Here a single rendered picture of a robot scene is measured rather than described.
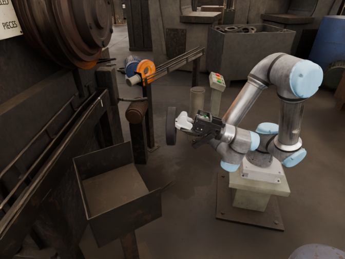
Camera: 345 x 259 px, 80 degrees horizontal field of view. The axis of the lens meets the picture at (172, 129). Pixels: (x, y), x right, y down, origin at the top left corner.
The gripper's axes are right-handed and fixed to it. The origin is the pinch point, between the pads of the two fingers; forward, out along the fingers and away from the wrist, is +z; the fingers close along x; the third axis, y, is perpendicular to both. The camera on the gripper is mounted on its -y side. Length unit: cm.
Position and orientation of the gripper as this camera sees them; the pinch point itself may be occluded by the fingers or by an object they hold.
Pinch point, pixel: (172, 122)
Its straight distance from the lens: 82.8
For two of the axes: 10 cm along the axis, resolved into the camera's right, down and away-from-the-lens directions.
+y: 2.7, -7.7, -5.7
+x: -1.0, 5.7, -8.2
